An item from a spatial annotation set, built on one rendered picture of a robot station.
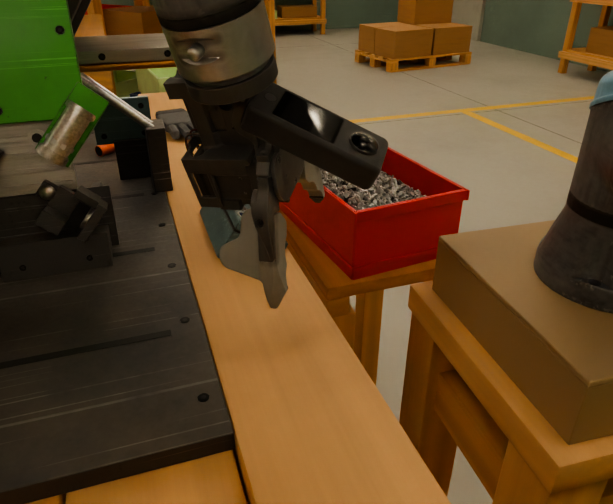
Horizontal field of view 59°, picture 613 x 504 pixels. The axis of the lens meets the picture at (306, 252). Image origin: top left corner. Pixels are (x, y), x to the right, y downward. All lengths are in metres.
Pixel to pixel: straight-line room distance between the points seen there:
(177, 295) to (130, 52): 0.39
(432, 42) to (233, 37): 6.69
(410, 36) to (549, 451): 6.38
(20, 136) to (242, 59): 0.45
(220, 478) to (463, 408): 0.37
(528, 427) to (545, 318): 0.11
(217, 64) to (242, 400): 0.29
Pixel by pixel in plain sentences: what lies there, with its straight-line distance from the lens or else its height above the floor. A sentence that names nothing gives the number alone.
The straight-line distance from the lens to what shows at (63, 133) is 0.73.
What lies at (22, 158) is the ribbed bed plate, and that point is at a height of 1.02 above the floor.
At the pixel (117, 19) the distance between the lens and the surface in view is 4.03.
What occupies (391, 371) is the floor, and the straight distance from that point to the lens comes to 1.91.
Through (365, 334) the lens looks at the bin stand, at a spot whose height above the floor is 0.45.
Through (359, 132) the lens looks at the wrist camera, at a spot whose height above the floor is 1.13.
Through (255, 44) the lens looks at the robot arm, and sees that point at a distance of 0.40.
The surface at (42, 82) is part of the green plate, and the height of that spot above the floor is 1.11.
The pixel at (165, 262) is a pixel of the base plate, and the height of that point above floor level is 0.90.
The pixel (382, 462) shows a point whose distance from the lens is 0.47.
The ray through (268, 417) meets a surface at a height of 0.90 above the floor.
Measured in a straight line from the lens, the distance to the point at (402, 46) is 6.74.
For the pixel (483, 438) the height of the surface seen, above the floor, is 0.74.
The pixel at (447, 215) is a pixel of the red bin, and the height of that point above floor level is 0.88.
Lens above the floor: 1.26
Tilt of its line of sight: 29 degrees down
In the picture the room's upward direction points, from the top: straight up
